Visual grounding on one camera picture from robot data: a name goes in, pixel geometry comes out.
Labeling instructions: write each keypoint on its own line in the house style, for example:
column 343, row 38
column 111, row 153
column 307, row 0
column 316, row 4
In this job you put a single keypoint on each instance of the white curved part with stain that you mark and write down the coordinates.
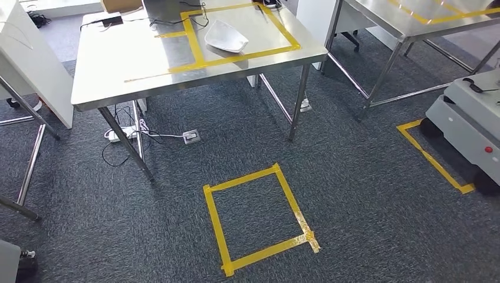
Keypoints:
column 224, row 37

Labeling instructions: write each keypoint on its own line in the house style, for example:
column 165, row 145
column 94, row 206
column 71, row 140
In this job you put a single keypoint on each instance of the grey mobile robot base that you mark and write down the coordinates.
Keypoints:
column 461, row 133

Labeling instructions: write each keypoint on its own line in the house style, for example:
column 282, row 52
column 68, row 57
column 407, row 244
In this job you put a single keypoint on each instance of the steel workbench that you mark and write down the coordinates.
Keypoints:
column 129, row 58

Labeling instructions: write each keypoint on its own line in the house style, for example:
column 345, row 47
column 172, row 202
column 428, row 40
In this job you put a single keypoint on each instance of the yellow floor tape square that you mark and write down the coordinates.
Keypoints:
column 429, row 157
column 242, row 178

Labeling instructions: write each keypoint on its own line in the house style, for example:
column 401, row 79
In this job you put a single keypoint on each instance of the grey floor socket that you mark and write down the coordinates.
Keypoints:
column 191, row 136

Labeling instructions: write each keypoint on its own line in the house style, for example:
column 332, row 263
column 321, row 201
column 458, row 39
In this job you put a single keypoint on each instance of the white power adapter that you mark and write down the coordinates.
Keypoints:
column 306, row 106

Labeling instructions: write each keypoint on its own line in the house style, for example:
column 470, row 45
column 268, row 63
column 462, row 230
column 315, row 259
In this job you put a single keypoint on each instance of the white power strip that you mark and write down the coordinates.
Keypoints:
column 117, row 134

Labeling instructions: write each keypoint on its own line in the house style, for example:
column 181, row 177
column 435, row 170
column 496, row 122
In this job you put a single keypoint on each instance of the black device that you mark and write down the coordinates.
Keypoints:
column 272, row 4

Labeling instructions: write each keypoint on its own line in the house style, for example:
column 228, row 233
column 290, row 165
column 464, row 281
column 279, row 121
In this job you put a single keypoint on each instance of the black chair base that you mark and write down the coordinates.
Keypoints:
column 356, row 47

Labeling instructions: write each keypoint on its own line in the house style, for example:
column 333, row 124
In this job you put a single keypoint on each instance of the black power adapter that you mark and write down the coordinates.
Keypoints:
column 112, row 21

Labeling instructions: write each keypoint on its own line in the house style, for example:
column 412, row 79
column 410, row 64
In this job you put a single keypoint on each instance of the brown cardboard box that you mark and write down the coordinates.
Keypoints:
column 121, row 5

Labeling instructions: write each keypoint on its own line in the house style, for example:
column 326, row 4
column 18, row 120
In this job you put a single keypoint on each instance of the steel table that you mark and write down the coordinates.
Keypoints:
column 390, row 15

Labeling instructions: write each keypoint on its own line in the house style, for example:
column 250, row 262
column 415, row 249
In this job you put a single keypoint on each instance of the black clamp tool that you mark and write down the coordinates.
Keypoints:
column 472, row 85

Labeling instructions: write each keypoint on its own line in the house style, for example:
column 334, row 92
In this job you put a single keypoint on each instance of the white desk with chrome legs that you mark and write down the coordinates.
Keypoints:
column 31, row 58

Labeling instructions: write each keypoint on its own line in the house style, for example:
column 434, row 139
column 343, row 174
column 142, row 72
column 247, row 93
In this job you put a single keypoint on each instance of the red stop button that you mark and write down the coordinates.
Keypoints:
column 488, row 149

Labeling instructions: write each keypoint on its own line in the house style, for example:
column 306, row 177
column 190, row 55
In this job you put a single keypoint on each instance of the yellow workbench tape frame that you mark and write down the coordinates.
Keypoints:
column 194, row 43

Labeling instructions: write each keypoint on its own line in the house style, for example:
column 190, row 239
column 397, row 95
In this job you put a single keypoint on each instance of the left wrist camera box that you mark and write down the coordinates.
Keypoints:
column 27, row 267

